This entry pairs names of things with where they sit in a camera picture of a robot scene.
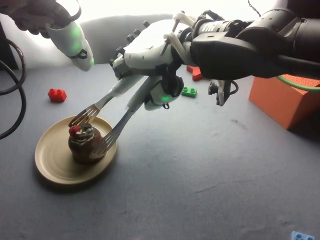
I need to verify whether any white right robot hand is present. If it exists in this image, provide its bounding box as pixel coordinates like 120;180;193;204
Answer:
109;20;187;111

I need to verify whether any chocolate toy cupcake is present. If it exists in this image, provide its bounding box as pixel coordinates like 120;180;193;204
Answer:
67;122;104;165

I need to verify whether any red star block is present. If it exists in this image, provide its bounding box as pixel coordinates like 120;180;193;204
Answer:
186;65;203;81

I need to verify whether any green toy brick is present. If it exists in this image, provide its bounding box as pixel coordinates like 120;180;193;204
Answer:
181;86;198;98

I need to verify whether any red toy brick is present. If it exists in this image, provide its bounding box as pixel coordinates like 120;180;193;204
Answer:
47;88;68;103

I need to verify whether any orange foam block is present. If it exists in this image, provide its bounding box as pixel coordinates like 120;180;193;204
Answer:
248;76;320;131

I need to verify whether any grey table cloth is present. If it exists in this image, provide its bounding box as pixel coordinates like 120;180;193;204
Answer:
0;13;320;240

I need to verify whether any beige round plate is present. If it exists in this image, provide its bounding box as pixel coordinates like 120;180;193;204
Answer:
34;116;118;186

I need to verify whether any blue toy brick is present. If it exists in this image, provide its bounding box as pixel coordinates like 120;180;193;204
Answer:
290;231;315;240

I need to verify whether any thick black cable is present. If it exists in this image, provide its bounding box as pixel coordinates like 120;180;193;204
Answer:
0;38;27;140

